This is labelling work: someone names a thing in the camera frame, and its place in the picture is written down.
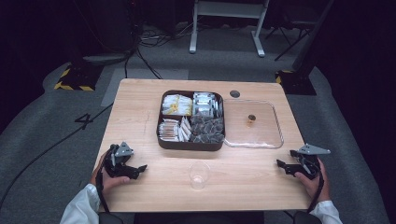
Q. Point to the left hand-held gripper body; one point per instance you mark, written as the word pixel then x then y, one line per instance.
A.
pixel 117 161

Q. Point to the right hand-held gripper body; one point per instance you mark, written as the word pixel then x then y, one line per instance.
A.
pixel 308 165

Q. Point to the person's left hand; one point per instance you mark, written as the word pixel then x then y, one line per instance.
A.
pixel 109 184

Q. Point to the person's right hand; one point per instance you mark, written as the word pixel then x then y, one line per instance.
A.
pixel 317 188

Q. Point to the clear lid with wooden knob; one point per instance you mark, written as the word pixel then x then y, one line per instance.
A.
pixel 264 133

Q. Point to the row of brown stick packets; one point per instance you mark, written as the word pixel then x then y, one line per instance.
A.
pixel 168 130

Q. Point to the brown divided box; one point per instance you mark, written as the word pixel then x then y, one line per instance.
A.
pixel 190 146

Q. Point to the clear plastic cup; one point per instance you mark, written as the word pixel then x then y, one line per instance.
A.
pixel 198 175

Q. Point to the row of white stick packets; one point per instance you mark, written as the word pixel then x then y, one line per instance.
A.
pixel 185 129

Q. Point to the yellow black striped stand base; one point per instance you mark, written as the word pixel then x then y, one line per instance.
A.
pixel 79 79
pixel 297 82

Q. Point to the pile of white yellow packets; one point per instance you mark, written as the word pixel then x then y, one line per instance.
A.
pixel 176 105

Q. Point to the pile of dark tea bags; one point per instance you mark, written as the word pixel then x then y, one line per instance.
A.
pixel 207 129

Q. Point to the round grey table grommet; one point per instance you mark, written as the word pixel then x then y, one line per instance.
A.
pixel 234 94

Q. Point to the pile of silver packets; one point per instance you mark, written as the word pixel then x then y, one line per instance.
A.
pixel 205 104

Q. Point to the dark slanted stand pole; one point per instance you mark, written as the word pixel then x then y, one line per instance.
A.
pixel 313 37

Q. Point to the black folding stand legs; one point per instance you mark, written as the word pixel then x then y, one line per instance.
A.
pixel 291 34

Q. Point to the white metal table frame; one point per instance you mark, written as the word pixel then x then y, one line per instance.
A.
pixel 229 9

